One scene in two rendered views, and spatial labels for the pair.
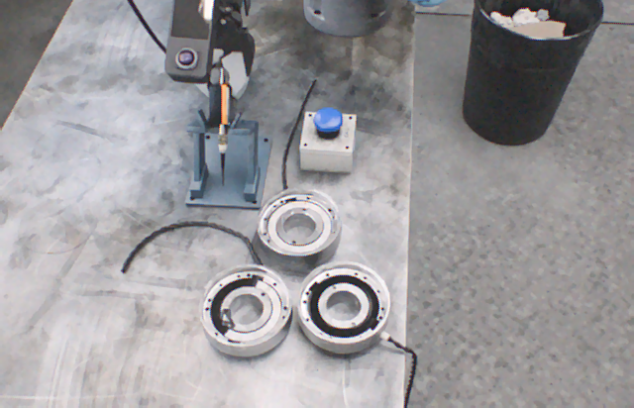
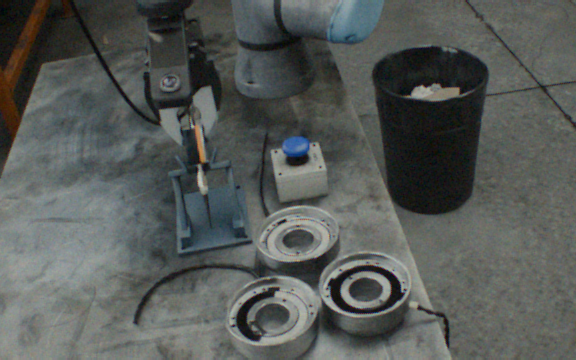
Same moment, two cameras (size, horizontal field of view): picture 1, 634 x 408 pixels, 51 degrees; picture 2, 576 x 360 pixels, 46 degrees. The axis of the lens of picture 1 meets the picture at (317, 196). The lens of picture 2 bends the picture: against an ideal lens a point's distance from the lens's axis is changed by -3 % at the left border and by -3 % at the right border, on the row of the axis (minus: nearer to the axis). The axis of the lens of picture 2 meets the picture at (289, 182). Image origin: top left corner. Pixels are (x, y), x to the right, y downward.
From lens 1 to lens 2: 0.24 m
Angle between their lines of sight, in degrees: 17
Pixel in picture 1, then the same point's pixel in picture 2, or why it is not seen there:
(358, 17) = (290, 76)
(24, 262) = (33, 339)
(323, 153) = (299, 177)
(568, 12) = (457, 81)
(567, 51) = (469, 107)
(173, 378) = not seen: outside the picture
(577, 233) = (530, 272)
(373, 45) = (310, 97)
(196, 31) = (174, 60)
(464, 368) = not seen: outside the picture
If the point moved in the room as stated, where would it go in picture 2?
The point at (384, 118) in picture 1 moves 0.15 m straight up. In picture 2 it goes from (342, 147) to (334, 60)
